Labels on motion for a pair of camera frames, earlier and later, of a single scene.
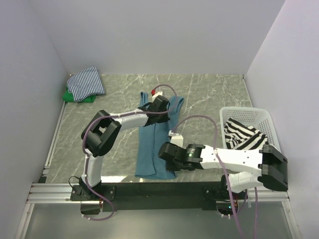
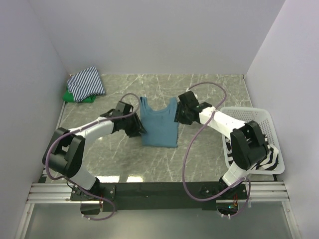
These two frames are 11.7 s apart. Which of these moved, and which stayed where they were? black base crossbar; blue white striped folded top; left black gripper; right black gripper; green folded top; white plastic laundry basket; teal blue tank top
Moved: teal blue tank top; right black gripper; left black gripper
Stayed: black base crossbar; white plastic laundry basket; blue white striped folded top; green folded top
